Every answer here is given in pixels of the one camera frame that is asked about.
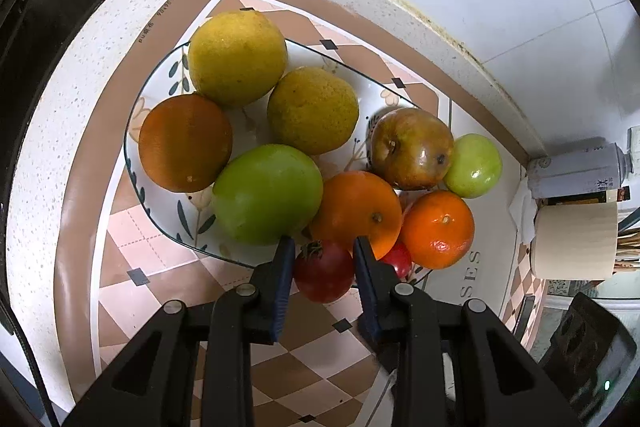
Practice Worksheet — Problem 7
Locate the bundle of chopsticks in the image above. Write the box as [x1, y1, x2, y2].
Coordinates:
[614, 227, 640, 275]

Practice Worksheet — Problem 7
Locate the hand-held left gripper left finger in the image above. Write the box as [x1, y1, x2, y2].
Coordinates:
[62, 236, 297, 427]

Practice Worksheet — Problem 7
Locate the dark brown orange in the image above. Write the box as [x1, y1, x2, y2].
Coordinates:
[138, 94, 234, 193]

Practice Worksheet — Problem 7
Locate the checkered brown table mat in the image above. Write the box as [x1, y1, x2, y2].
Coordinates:
[64, 0, 551, 427]

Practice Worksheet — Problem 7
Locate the floral ceramic plate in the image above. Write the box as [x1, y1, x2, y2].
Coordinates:
[123, 38, 453, 290]

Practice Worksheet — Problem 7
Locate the yellow citrus fruit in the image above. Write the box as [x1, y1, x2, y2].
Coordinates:
[188, 10, 288, 108]
[267, 67, 360, 156]

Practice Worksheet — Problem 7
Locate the black cable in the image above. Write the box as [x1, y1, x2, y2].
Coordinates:
[0, 292, 61, 427]

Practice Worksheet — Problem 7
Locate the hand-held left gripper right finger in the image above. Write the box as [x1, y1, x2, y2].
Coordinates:
[352, 236, 583, 427]

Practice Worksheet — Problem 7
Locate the white tissue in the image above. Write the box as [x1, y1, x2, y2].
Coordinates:
[508, 179, 541, 245]

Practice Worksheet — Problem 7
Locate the brown russet apple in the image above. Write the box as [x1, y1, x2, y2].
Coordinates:
[370, 107, 455, 191]

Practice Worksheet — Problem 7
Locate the red cherry tomato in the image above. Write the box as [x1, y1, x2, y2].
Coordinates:
[380, 241, 413, 280]
[293, 240, 356, 305]

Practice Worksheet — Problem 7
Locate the orange tangerine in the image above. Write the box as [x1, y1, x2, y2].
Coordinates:
[310, 171, 403, 260]
[401, 190, 475, 270]

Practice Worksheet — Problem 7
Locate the black smartphone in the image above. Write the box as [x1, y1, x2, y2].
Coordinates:
[512, 296, 537, 342]

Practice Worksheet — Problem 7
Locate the green apple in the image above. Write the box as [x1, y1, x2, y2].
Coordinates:
[443, 133, 503, 199]
[211, 144, 324, 246]

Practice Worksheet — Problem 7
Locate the cream utensil holder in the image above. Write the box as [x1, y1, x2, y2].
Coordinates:
[530, 202, 619, 280]

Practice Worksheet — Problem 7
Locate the black gas stove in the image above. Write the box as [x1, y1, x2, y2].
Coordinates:
[0, 0, 116, 192]

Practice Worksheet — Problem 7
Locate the grey spray can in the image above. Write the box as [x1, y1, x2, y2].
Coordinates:
[526, 139, 635, 200]

